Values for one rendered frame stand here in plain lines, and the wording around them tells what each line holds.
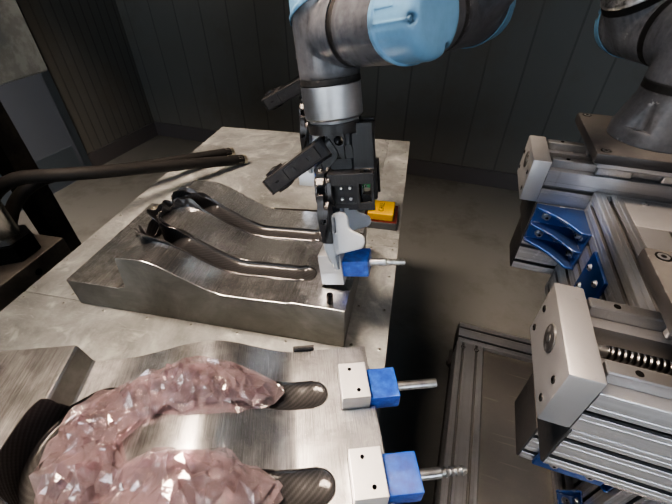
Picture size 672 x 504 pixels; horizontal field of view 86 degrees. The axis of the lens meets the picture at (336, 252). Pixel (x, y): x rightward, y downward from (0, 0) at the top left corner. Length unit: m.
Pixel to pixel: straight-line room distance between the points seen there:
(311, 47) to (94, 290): 0.55
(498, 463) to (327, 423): 0.82
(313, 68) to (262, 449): 0.44
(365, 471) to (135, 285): 0.47
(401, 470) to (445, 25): 0.45
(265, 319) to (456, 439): 0.77
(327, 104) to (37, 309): 0.65
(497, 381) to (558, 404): 0.92
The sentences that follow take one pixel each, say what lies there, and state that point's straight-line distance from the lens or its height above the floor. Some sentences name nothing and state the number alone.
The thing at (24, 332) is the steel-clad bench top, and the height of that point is 0.80.
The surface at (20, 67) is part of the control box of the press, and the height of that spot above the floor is 1.09.
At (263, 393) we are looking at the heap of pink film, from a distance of 0.49.
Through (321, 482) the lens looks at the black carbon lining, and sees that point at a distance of 0.48.
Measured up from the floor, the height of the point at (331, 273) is 0.92.
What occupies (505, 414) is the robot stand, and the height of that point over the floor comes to 0.21.
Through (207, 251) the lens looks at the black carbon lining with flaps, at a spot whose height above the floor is 0.90.
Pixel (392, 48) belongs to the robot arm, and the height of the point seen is 1.24.
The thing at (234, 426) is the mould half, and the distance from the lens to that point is 0.48.
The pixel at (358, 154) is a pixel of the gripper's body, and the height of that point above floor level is 1.10.
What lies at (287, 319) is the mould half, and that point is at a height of 0.85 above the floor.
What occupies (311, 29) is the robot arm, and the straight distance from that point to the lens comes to 0.45.
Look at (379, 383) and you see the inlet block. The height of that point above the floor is 0.87.
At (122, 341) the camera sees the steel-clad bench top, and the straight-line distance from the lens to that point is 0.72.
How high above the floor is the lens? 1.30
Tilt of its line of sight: 39 degrees down
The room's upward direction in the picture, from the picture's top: straight up
